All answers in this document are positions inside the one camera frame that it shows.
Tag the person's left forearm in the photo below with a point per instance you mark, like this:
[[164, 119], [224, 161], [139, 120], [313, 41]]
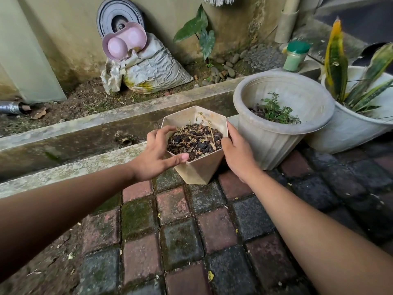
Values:
[[61, 211]]

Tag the person's right forearm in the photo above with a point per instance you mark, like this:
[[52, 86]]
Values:
[[319, 242]]

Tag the person's left hand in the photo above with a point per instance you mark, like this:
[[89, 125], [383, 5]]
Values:
[[150, 162]]

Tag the pink plastic container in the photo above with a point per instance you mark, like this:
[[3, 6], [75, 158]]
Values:
[[126, 41]]

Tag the glass pane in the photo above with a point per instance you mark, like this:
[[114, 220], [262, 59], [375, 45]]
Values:
[[27, 58]]

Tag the tall white ribbed pot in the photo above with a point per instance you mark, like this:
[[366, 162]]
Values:
[[276, 144]]

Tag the green lid jar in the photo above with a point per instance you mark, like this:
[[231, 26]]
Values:
[[294, 56]]

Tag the dark steps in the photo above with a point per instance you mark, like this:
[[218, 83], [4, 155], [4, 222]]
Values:
[[353, 18]]

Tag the white drain pipe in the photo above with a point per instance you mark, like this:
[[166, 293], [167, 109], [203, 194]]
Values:
[[287, 18]]

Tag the white hexagonal pot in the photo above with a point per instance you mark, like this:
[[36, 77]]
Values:
[[199, 168]]

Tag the person's right hand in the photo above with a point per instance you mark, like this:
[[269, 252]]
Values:
[[239, 156]]

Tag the round stone slab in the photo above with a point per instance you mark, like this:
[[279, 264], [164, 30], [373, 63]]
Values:
[[264, 58]]

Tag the white crumpled sack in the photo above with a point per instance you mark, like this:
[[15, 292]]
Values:
[[156, 70]]

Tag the round metal lid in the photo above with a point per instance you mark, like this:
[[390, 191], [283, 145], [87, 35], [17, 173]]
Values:
[[113, 12]]

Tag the green leafy plant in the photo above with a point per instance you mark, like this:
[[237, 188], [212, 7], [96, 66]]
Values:
[[202, 36]]

